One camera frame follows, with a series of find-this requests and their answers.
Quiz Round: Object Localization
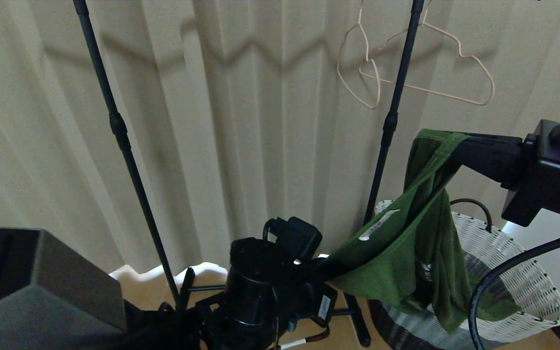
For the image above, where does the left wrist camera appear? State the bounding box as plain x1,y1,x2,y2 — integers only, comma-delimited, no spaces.
263,217,323,263

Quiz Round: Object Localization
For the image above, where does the white laundry basket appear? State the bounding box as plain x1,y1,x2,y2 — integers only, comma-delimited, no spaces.
367,198,560,350

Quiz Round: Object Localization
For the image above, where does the green shirt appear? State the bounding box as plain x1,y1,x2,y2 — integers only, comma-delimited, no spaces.
316,129,521,335

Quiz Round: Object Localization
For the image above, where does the beige curtain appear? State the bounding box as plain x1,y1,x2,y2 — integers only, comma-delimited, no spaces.
0,0,560,273

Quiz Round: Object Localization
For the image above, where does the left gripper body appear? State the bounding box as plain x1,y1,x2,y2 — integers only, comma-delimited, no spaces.
280,262,337,324

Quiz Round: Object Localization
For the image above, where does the pink clothes hanger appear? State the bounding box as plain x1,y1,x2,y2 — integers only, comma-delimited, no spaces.
359,10,495,106
337,5,382,110

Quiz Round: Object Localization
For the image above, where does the black clothes rack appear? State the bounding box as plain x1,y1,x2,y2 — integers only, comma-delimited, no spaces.
72,0,426,348

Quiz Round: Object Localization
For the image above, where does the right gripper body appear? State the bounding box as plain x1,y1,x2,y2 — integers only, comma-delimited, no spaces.
501,119,560,228

